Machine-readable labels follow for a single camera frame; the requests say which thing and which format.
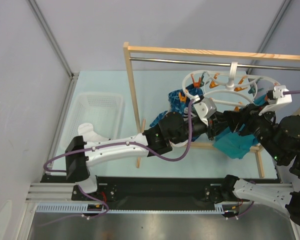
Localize teal plain cloth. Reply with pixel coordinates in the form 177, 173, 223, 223
212, 94, 268, 160

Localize wooden rack frame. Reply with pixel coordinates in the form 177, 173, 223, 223
123, 42, 300, 179

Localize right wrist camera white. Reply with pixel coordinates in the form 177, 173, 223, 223
258, 85, 292, 116

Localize white round clip hanger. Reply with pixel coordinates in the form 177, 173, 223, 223
182, 62, 281, 108

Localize white sock plain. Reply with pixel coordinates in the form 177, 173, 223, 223
77, 122, 111, 145

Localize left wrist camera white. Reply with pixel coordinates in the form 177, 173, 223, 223
193, 95, 217, 126

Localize white plastic basket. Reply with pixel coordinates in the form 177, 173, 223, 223
59, 92, 124, 150

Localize blue patterned cloth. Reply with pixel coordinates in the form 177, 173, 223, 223
149, 83, 203, 128

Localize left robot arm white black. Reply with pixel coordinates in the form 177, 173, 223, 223
65, 111, 229, 200

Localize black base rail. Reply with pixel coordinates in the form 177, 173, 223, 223
72, 176, 241, 211

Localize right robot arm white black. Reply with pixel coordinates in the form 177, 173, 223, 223
220, 104, 300, 226

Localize white sock black stripes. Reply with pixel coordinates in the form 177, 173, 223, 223
170, 107, 197, 148

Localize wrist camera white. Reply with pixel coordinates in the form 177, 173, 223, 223
193, 95, 217, 126
258, 85, 292, 116

